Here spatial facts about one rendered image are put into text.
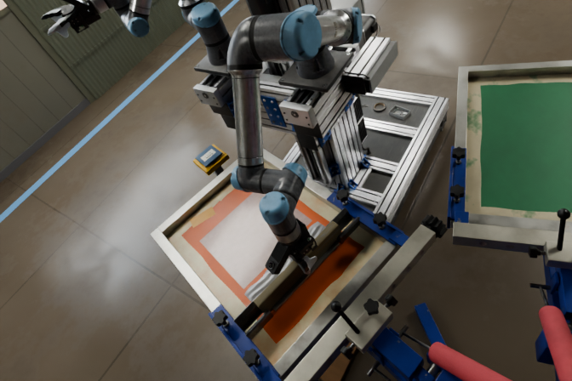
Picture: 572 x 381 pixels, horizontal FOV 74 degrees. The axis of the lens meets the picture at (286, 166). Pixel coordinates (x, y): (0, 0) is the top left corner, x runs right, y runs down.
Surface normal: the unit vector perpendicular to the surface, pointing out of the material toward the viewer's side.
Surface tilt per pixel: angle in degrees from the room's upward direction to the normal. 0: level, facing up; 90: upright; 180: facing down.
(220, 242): 0
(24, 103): 90
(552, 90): 0
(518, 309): 0
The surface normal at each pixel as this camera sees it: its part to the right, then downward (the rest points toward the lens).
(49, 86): 0.80, 0.25
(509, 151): -0.29, -0.64
